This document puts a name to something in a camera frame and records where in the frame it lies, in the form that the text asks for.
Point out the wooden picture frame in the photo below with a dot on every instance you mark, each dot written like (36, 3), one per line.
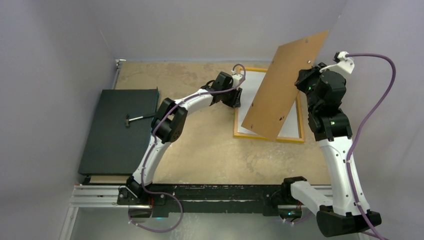
(265, 137)

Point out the building and sky photo print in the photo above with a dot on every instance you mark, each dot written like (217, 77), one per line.
(291, 122)

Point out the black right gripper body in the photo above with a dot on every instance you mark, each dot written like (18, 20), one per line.
(308, 83)

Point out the dark blue flat box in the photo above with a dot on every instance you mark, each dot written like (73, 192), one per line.
(111, 148)

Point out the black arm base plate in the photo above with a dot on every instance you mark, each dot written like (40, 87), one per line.
(284, 211)

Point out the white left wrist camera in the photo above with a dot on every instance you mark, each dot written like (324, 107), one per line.
(238, 77)

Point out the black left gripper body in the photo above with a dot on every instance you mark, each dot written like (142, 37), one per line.
(229, 98)

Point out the small black hammer tool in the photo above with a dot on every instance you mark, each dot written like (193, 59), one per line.
(129, 119)

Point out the aluminium profile rail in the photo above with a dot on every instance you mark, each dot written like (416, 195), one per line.
(113, 195)

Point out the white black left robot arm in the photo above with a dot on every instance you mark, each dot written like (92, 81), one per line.
(168, 123)

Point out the brown frame backing board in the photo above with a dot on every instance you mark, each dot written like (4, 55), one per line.
(277, 93)

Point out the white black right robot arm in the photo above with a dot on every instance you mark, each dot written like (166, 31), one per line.
(347, 211)

